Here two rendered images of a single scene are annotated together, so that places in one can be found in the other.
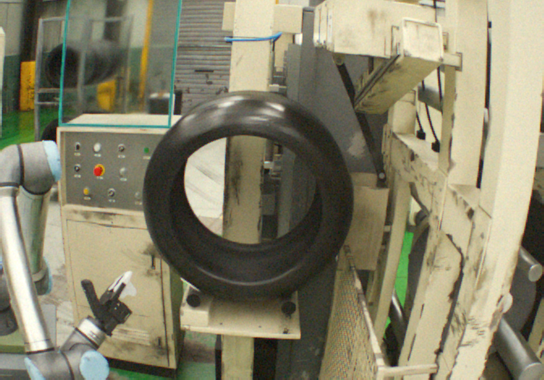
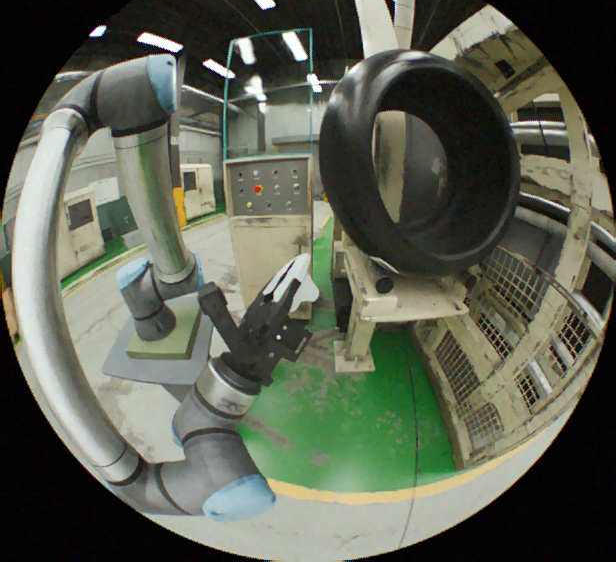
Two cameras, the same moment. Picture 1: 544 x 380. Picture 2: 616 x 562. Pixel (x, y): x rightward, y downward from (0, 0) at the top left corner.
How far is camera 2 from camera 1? 1.28 m
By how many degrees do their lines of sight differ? 10
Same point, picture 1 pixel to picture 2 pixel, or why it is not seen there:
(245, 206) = (391, 192)
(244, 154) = (391, 148)
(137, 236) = (288, 231)
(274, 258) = (421, 234)
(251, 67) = not seen: hidden behind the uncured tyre
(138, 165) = (288, 183)
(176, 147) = (380, 66)
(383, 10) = not seen: outside the picture
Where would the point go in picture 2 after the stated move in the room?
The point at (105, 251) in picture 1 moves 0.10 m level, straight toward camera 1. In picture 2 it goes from (264, 245) to (264, 251)
